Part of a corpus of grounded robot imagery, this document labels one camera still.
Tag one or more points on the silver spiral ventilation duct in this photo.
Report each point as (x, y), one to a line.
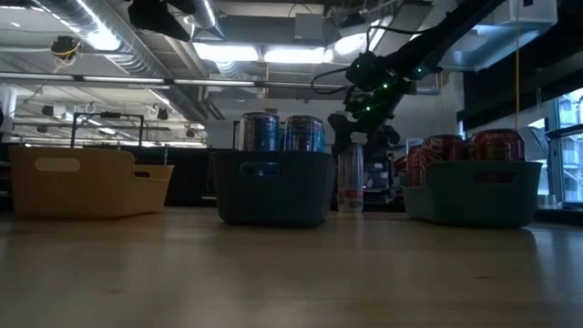
(205, 13)
(136, 59)

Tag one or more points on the yellow plastic bin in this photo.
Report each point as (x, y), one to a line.
(82, 191)

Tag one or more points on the fluorescent ceiling light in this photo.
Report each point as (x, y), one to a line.
(296, 55)
(228, 52)

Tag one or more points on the grey ceiling pipe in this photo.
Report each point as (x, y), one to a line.
(273, 84)

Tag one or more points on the black equipment stack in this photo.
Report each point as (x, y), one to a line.
(380, 182)

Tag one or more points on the grey angled panel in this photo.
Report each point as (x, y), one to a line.
(535, 143)

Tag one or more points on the black background cabinet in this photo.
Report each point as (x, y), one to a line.
(191, 177)

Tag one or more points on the grey ceiling junction box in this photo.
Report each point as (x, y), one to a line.
(309, 25)

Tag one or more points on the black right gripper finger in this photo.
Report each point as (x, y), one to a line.
(385, 139)
(341, 132)

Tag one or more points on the window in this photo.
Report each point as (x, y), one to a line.
(569, 150)

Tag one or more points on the red Coca-Cola can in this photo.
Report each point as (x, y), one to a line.
(496, 145)
(442, 148)
(413, 166)

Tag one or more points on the tall white Celsius can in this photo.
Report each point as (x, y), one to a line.
(350, 182)

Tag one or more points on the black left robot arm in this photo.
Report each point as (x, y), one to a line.
(155, 18)

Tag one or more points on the black background rig frame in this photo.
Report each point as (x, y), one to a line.
(109, 115)

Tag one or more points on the silver rectangular duct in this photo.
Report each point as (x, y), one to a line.
(350, 45)

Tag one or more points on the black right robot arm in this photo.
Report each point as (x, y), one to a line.
(446, 32)

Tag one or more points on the dark blue plastic bin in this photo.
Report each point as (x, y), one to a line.
(273, 200)

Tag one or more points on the green plastic bin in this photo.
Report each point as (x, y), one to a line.
(473, 200)

